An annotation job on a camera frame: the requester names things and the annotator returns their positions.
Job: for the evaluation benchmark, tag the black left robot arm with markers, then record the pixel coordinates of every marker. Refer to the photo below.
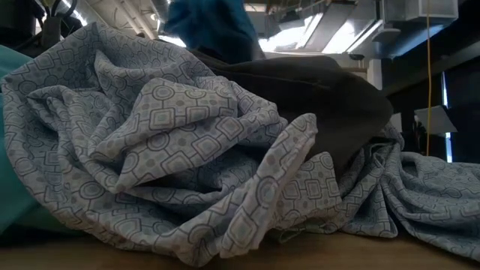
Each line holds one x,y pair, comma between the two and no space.
18,22

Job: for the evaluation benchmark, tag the black aluminium rig frame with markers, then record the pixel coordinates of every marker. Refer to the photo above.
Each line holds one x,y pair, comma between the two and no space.
465,93

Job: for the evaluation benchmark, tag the grey angled panel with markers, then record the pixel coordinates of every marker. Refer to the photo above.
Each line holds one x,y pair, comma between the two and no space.
435,120

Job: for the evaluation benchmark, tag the light blue patterned garment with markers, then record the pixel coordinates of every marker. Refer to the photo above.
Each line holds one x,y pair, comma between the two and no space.
168,123

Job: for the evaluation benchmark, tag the dark grey garment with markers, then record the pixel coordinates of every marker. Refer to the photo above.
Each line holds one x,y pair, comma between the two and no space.
318,101

